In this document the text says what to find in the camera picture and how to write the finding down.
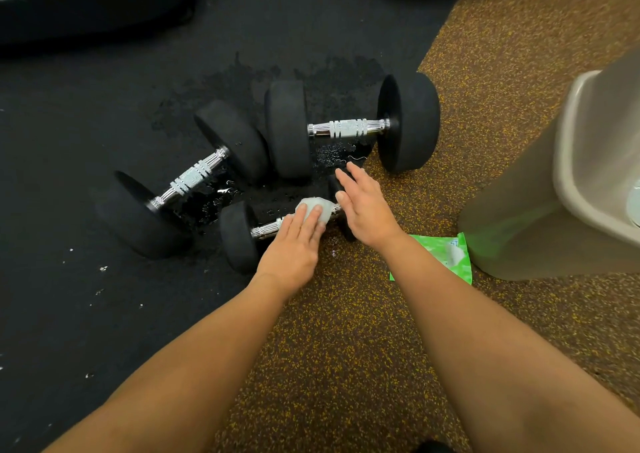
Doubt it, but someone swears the person's right forearm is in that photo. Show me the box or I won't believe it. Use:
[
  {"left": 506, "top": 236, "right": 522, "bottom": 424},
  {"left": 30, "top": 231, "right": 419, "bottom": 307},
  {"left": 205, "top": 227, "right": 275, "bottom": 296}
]
[{"left": 381, "top": 231, "right": 640, "bottom": 453}]

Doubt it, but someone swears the beige trash bin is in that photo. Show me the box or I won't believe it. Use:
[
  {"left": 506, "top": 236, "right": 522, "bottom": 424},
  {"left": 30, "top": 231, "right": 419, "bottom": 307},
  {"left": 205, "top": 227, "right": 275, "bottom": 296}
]
[{"left": 457, "top": 47, "right": 640, "bottom": 282}]

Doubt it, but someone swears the large black dumbbell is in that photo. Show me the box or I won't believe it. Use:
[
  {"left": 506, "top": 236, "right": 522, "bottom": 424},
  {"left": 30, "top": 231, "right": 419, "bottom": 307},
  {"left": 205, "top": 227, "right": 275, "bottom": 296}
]
[{"left": 264, "top": 72, "right": 441, "bottom": 179}]

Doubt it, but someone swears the person's left forearm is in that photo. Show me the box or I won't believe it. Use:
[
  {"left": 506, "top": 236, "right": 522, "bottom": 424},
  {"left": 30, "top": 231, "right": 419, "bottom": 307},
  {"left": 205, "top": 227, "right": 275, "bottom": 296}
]
[{"left": 42, "top": 274, "right": 312, "bottom": 453}]

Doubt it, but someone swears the person's right hand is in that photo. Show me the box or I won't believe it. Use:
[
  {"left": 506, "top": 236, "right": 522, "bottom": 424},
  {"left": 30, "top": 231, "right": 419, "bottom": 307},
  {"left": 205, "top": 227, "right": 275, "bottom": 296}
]
[{"left": 334, "top": 162, "right": 409, "bottom": 252}]

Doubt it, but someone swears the medium black dumbbell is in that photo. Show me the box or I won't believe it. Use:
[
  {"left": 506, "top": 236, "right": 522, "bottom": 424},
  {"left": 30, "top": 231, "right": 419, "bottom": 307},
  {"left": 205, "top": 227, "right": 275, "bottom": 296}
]
[{"left": 94, "top": 99, "right": 271, "bottom": 260}]

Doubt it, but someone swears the small black dumbbell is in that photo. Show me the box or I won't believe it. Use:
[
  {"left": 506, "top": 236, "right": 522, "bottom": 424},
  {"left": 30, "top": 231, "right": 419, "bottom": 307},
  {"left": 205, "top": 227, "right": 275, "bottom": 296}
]
[{"left": 219, "top": 172, "right": 359, "bottom": 275}]

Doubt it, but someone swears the green wipes packet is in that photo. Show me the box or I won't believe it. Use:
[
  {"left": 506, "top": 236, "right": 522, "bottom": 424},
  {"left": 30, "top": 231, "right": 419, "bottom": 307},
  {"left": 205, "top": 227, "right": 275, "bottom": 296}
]
[{"left": 389, "top": 232, "right": 474, "bottom": 286}]

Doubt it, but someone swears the black gym equipment base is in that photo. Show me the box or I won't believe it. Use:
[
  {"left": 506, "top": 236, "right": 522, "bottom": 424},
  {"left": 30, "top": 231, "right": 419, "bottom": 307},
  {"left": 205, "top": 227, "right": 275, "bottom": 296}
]
[{"left": 0, "top": 0, "right": 203, "bottom": 48}]

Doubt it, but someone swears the person's left hand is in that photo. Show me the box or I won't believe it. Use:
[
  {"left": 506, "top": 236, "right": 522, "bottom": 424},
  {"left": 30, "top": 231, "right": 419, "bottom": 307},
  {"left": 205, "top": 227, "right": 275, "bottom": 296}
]
[{"left": 254, "top": 204, "right": 328, "bottom": 302}]

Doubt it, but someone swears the white wet wipe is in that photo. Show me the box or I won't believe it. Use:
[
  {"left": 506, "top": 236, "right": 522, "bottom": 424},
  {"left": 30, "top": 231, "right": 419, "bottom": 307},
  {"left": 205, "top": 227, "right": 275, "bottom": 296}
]
[{"left": 295, "top": 197, "right": 334, "bottom": 226}]

